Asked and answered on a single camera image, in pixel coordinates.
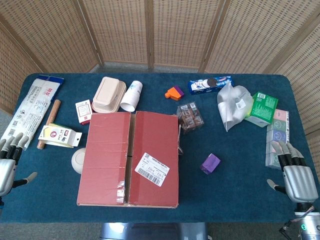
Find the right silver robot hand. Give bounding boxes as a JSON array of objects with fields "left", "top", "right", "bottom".
[{"left": 266, "top": 139, "right": 318, "bottom": 203}]

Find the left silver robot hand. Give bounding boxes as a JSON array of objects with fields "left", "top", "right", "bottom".
[{"left": 0, "top": 132, "right": 38, "bottom": 198}]

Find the red cardboard box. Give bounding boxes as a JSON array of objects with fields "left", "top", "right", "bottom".
[{"left": 76, "top": 110, "right": 183, "bottom": 209}]

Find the dark robot base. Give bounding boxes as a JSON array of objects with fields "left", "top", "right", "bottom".
[{"left": 99, "top": 221, "right": 209, "bottom": 240}]

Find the green white package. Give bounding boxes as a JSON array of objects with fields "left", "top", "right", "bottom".
[{"left": 244, "top": 91, "right": 279, "bottom": 129}]

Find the small red white box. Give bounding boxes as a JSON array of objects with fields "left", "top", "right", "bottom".
[{"left": 75, "top": 99, "right": 94, "bottom": 126}]

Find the clear plastic container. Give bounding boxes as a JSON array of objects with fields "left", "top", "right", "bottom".
[{"left": 176, "top": 101, "right": 205, "bottom": 135}]

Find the blue cookie box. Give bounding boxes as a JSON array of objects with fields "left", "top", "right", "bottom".
[{"left": 187, "top": 75, "right": 235, "bottom": 96}]

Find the pastel tissue pack bundle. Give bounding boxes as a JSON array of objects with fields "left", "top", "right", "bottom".
[{"left": 265, "top": 108, "right": 291, "bottom": 171}]

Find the blue table cloth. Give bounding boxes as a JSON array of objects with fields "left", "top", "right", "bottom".
[{"left": 0, "top": 72, "right": 320, "bottom": 224}]

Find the white carton with hang tab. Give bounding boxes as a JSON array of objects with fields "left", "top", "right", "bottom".
[{"left": 37, "top": 122, "right": 83, "bottom": 149}]

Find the long white noodle package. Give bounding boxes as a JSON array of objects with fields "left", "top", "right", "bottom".
[{"left": 0, "top": 76, "right": 65, "bottom": 151}]

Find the round white lid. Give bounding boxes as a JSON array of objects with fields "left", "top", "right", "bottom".
[{"left": 70, "top": 147, "right": 87, "bottom": 175}]

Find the wooden rolling pin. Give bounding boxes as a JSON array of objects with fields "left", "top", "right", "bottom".
[{"left": 36, "top": 99, "right": 62, "bottom": 151}]

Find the small purple carton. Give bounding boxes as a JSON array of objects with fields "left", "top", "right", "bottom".
[{"left": 199, "top": 152, "right": 222, "bottom": 175}]

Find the clear bag of white rolls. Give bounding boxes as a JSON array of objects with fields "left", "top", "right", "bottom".
[{"left": 216, "top": 82, "right": 254, "bottom": 133}]

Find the beige lidded lunch container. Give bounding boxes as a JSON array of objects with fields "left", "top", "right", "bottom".
[{"left": 91, "top": 76, "right": 127, "bottom": 114}]

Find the orange purple toy block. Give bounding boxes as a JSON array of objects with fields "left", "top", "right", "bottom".
[{"left": 164, "top": 85, "right": 185, "bottom": 102}]

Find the woven bamboo folding screen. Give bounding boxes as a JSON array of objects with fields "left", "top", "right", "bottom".
[{"left": 0, "top": 0, "right": 320, "bottom": 183}]

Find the thin wrist cable bundle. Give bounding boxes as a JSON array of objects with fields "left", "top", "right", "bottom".
[{"left": 279, "top": 216, "right": 301, "bottom": 236}]

